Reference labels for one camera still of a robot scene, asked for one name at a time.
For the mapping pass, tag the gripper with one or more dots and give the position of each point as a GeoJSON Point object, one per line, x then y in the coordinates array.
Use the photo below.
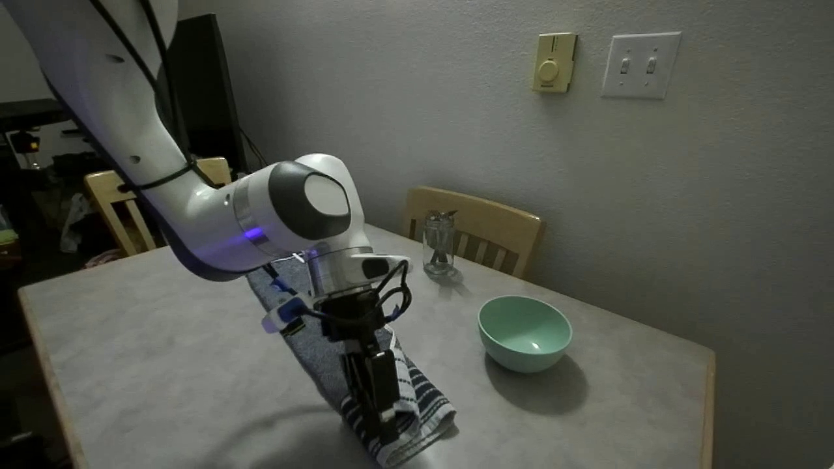
{"type": "Point", "coordinates": [348, 322]}

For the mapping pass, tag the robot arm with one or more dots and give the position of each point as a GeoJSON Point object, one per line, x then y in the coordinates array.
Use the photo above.
{"type": "Point", "coordinates": [195, 215]}

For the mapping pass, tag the grey blue striped towel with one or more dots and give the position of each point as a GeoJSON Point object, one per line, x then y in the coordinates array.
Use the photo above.
{"type": "Point", "coordinates": [326, 365]}

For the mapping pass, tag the clear glass jar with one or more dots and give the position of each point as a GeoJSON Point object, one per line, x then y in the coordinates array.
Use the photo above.
{"type": "Point", "coordinates": [438, 244]}

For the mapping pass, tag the mint green bowl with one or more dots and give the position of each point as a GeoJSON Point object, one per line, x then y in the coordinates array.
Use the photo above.
{"type": "Point", "coordinates": [524, 339]}

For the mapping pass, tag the wooden chair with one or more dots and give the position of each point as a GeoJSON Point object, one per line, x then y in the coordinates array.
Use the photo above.
{"type": "Point", "coordinates": [485, 225]}
{"type": "Point", "coordinates": [114, 208]}

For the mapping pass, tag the black monitor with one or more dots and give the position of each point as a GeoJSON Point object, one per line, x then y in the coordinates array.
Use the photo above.
{"type": "Point", "coordinates": [205, 91]}

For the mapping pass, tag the white plastic bag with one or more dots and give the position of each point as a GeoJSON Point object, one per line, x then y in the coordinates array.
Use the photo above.
{"type": "Point", "coordinates": [73, 225]}

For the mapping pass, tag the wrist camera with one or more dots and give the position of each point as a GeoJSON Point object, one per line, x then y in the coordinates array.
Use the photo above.
{"type": "Point", "coordinates": [287, 316]}

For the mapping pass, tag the beige wall thermostat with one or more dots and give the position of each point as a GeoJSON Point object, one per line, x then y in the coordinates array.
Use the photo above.
{"type": "Point", "coordinates": [554, 62]}

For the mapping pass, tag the white light switch plate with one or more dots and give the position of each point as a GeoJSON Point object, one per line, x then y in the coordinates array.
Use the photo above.
{"type": "Point", "coordinates": [641, 65]}

